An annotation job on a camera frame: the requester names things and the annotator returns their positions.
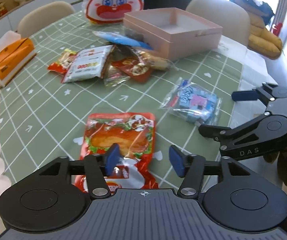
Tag orange tissue box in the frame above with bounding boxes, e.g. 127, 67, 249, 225
0, 31, 36, 87

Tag white silver snack packet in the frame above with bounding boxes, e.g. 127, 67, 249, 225
62, 45, 115, 83

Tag red burger snack packet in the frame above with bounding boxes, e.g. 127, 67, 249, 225
80, 112, 159, 193

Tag beige chair far left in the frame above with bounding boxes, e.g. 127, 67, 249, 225
17, 1, 75, 37

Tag clear golden pastry packet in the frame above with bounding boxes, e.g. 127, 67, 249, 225
130, 47, 178, 72

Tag green checked tablecloth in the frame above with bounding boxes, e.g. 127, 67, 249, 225
0, 12, 243, 195

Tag beige chair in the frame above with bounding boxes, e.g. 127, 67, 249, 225
17, 1, 75, 37
186, 0, 250, 46

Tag clear bag blue candies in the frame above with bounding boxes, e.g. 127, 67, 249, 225
159, 77, 222, 126

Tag red doll figurine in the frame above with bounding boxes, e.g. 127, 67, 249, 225
0, 2, 8, 17

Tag small red snack packet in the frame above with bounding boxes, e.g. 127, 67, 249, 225
112, 57, 153, 83

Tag yellow plush toy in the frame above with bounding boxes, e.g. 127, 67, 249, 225
247, 11, 283, 60

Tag blue white snack packet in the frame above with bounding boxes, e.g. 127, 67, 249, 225
93, 31, 153, 50

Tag red white rabbit plush bag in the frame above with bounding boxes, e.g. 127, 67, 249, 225
82, 0, 144, 24

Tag yellow red snack packet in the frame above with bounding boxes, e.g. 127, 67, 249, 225
47, 49, 77, 74

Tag pink cardboard box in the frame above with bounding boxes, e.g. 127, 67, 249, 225
124, 8, 223, 61

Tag beige chair right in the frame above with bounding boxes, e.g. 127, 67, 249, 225
186, 0, 250, 46

